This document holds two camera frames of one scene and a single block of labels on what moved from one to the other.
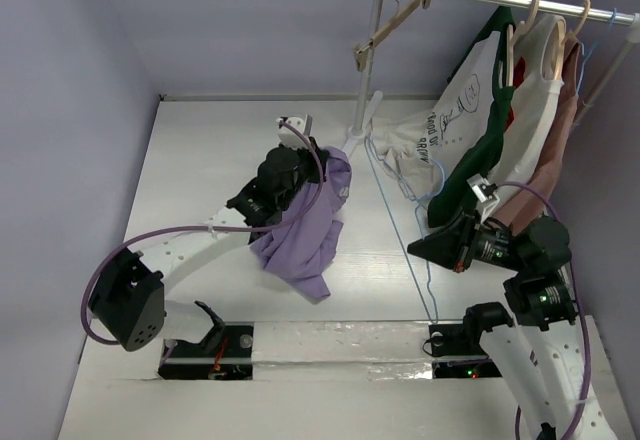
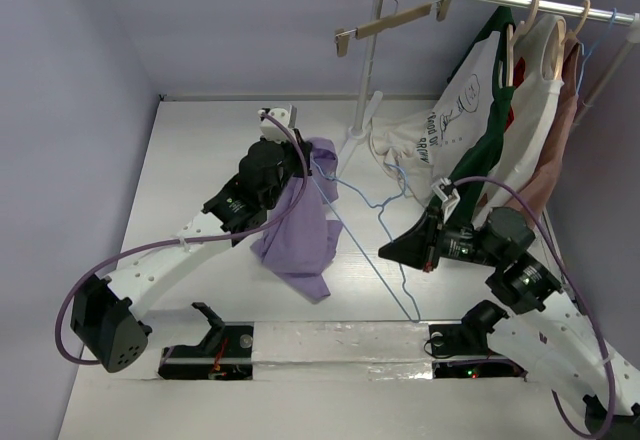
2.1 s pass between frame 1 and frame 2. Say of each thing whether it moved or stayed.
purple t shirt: moved
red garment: stayed
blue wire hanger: moved
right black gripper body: moved
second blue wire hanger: stayed
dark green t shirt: stayed
